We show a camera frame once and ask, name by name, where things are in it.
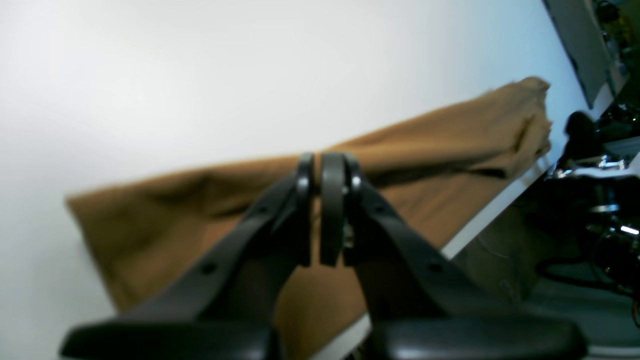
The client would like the tan brown T-shirt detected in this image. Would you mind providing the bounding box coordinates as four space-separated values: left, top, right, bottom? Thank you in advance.
66 77 552 360

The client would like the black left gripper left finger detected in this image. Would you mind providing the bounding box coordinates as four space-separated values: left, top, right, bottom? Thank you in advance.
119 152 314 324

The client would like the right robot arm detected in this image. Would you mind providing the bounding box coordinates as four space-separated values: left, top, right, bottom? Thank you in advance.
535 111 639 306

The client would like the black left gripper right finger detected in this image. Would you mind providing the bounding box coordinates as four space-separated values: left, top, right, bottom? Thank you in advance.
320 152 530 325

